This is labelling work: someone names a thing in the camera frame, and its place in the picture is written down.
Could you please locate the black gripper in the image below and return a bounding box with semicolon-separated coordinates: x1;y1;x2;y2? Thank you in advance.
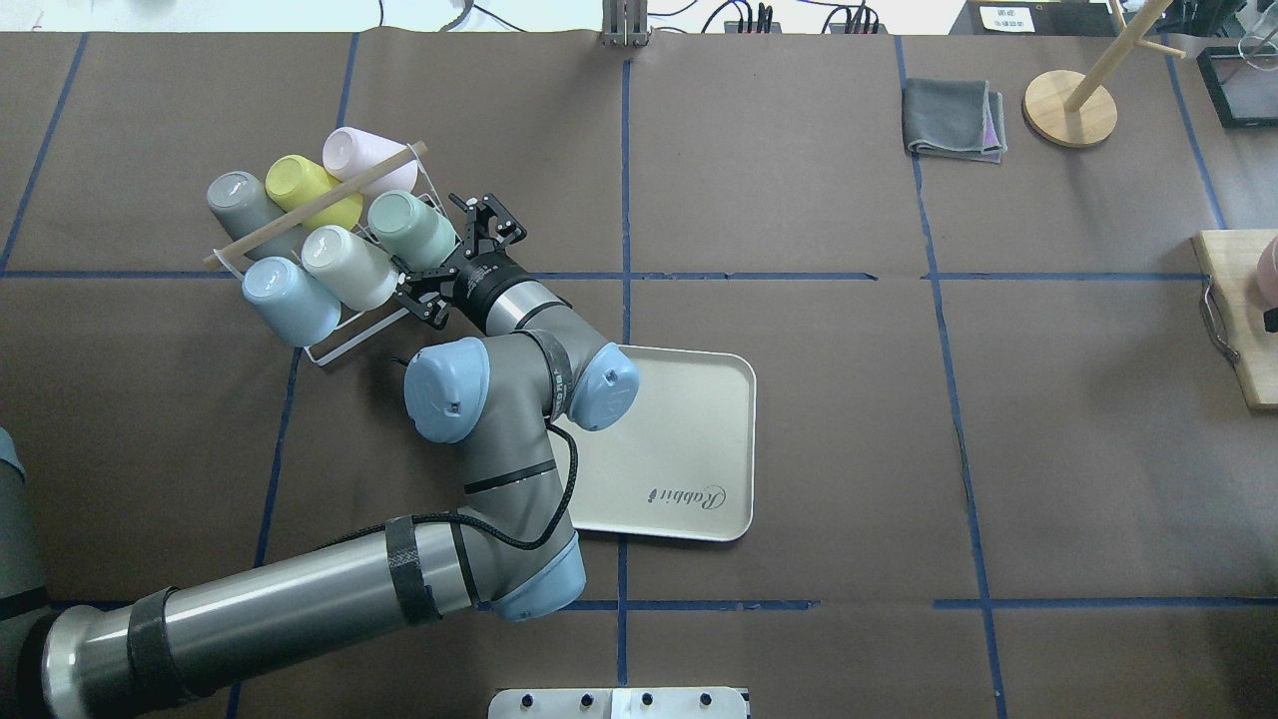
391;195;523;331

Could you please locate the green cup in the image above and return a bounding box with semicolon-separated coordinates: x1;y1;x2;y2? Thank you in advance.
366;190;458;272

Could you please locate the beige rabbit tray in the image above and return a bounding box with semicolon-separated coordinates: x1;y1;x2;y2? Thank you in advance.
558;346;757;541

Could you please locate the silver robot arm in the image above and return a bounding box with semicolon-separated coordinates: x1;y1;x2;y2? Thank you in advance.
3;195;642;718

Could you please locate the cream white cup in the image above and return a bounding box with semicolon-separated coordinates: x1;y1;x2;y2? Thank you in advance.
302;225;400;313

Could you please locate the pink cup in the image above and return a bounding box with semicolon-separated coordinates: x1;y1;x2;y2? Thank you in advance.
322;126;418;199

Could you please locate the light blue cup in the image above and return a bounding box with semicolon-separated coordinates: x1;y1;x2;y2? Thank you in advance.
242;255;341;347

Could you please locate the yellow cup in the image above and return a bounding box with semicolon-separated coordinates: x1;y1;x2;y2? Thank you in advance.
265;155;363;231

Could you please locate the grey cup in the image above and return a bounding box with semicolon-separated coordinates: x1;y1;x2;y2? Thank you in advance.
206;170;308;261

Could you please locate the black metal tray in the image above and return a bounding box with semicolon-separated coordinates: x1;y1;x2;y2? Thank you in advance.
1195;46;1277;129

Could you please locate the grey folded cloth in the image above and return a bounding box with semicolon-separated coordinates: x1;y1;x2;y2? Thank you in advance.
901;77;1008;163

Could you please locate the black box with label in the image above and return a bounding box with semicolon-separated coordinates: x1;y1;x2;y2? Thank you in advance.
950;1;1117;37

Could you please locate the wooden mug tree stand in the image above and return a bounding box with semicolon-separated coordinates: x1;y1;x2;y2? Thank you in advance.
1019;1;1187;149

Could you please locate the wooden cutting board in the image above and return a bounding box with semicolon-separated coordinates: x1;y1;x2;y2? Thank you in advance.
1192;231;1277;412

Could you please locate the pink ice bowl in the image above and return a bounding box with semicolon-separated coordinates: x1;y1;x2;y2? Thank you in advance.
1255;236;1278;310

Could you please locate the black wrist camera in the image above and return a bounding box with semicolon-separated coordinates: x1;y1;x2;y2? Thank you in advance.
466;195;528;254

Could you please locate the white wire cup rack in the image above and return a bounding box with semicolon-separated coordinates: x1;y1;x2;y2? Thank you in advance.
206;140;443;365

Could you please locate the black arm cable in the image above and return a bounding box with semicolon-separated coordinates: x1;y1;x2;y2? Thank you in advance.
300;424;581;556

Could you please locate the aluminium frame post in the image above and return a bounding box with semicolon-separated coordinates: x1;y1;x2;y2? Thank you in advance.
601;0;651;47

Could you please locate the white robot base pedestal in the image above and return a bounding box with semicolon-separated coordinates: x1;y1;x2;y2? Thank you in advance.
487;686;751;718

